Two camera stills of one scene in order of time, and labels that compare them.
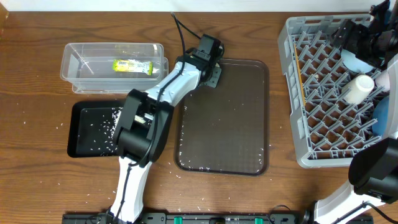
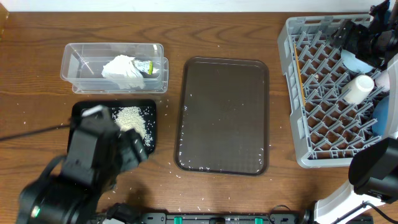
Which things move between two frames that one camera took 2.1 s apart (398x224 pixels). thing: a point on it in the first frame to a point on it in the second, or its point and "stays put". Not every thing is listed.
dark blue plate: [380, 118] stays put
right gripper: [357, 33] stays put
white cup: [357, 90] stays put
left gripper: [216, 74] to [129, 161]
